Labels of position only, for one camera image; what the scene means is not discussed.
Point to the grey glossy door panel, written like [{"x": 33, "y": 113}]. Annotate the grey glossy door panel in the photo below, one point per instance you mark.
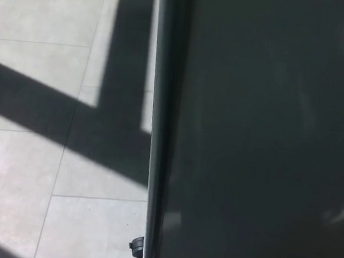
[{"x": 252, "y": 128}]

